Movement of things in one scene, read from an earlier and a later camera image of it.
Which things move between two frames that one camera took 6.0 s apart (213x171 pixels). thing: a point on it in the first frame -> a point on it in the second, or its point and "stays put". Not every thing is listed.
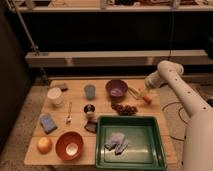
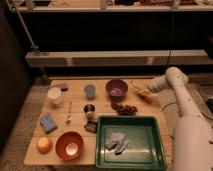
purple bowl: [116, 88] stays put
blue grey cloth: [118, 142] stays put
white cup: [55, 95] stays put
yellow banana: [134, 92] -> [135, 86]
